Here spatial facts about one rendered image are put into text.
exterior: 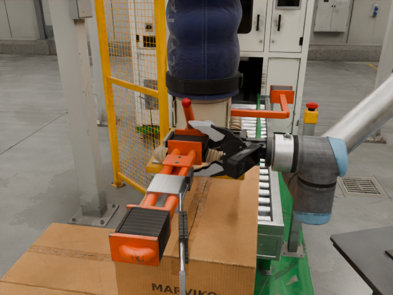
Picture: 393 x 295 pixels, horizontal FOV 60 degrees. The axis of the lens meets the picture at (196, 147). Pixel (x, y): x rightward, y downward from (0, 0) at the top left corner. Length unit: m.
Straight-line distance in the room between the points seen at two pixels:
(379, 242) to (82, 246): 1.24
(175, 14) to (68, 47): 1.50
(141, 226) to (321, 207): 0.48
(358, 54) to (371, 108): 9.63
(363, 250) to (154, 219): 1.01
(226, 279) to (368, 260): 0.58
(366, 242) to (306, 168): 0.70
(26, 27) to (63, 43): 9.74
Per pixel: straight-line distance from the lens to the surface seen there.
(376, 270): 1.36
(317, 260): 2.51
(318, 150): 0.81
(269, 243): 1.76
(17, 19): 12.27
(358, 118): 0.98
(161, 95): 2.29
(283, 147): 0.80
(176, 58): 0.97
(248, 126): 3.12
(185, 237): 0.51
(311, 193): 0.85
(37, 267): 1.67
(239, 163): 0.74
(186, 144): 0.81
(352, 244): 1.44
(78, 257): 1.66
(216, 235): 1.04
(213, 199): 1.21
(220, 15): 0.94
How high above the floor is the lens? 1.59
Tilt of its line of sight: 24 degrees down
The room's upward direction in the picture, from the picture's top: straight up
